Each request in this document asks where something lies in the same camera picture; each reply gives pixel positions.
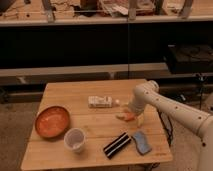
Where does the white medicine box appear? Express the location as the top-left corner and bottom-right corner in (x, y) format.
(88, 96), (120, 108)

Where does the black box on shelf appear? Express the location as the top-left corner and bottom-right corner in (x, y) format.
(164, 45), (213, 74)

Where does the black white striped block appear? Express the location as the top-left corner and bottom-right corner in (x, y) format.
(103, 132), (131, 159)

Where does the clear plastic cup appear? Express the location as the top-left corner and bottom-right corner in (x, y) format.
(64, 128), (85, 153)

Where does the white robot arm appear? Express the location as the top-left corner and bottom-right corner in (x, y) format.
(128, 80), (213, 171)

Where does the wooden table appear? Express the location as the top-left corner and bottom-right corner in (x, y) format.
(21, 79), (172, 171)

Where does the black hanging cable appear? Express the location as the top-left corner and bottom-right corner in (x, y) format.
(126, 13), (132, 80)

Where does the blue sponge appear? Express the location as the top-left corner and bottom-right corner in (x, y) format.
(132, 131), (152, 155)

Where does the orange ceramic bowl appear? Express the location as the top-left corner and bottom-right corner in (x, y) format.
(35, 106), (70, 138)

